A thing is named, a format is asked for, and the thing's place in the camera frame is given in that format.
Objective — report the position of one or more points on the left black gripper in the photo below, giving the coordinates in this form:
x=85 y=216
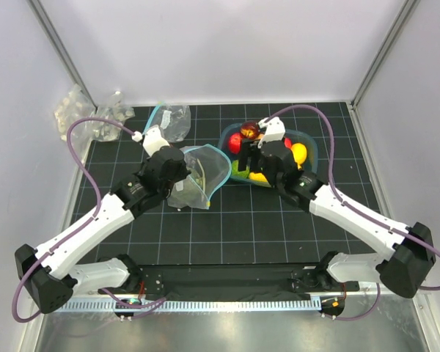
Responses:
x=183 y=171

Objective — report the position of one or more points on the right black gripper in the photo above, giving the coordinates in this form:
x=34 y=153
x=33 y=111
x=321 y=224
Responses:
x=254 y=151

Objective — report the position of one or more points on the dark red apple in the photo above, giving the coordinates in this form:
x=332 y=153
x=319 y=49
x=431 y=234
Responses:
x=250 y=130

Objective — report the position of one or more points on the netted green melon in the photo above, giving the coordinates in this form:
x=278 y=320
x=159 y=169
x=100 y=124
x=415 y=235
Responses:
x=188 y=193

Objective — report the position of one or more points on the clear zip bag blue zipper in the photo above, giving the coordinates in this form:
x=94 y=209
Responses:
x=210 y=164

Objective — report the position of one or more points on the bumpy green fruit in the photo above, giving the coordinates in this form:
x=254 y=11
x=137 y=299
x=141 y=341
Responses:
x=237 y=173

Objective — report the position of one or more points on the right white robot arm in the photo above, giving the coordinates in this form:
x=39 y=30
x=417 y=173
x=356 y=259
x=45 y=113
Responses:
x=401 y=259

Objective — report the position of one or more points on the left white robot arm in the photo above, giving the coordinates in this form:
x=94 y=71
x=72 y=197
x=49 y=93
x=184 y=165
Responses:
x=51 y=273

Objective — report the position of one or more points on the empty zip bag back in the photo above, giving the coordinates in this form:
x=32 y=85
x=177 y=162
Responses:
x=174 y=121

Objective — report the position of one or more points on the bag of white pieces right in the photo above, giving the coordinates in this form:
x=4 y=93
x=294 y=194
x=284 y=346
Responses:
x=113 y=109

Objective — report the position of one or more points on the bag of white pieces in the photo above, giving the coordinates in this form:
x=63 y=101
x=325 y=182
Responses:
x=74 y=107
x=113 y=109

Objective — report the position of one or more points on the bag of white pieces left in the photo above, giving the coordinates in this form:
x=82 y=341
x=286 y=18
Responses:
x=74 y=107

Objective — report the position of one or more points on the yellow pear middle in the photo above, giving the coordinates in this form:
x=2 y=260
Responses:
x=259 y=178

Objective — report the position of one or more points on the bright red apple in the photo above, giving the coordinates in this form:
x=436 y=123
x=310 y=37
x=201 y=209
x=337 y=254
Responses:
x=288 y=143

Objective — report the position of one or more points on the yellow lemon right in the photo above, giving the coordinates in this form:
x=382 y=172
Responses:
x=299 y=152

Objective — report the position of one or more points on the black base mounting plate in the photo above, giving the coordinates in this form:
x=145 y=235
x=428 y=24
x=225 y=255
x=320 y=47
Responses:
x=234 y=282

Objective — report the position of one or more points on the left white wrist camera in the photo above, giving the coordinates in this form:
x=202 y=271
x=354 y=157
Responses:
x=152 y=140

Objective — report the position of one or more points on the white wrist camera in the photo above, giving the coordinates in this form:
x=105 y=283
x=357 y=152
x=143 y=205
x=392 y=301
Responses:
x=274 y=130
x=152 y=140

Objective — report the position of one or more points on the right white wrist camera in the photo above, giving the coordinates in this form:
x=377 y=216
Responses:
x=274 y=130

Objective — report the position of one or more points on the white slotted cable duct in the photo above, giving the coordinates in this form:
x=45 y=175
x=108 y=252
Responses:
x=106 y=304

